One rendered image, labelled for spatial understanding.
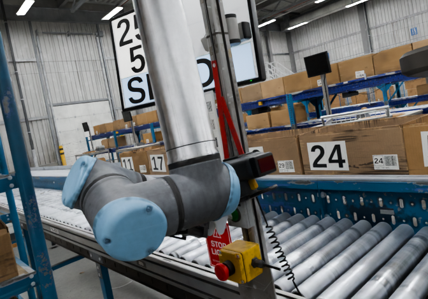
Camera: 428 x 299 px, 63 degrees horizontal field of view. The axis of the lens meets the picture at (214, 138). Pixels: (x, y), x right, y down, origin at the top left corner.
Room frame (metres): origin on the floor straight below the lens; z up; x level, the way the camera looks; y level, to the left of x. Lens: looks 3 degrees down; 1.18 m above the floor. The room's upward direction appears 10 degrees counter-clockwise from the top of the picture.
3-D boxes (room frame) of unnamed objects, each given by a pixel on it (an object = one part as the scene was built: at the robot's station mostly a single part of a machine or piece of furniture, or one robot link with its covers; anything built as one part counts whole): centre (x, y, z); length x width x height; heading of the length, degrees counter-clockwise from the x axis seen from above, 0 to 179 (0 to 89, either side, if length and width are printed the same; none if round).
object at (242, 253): (0.77, -0.03, 0.84); 0.15 x 0.09 x 0.07; 41
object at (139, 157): (2.54, 0.48, 0.96); 0.39 x 0.29 x 0.17; 42
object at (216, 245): (0.87, 0.02, 0.85); 0.16 x 0.01 x 0.13; 41
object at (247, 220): (0.81, -0.02, 0.95); 0.07 x 0.03 x 0.07; 41
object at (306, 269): (1.00, -0.27, 0.72); 0.52 x 0.05 x 0.05; 131
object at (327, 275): (0.95, -0.31, 0.72); 0.52 x 0.05 x 0.05; 131
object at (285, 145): (1.65, -0.31, 0.96); 0.39 x 0.29 x 0.17; 41
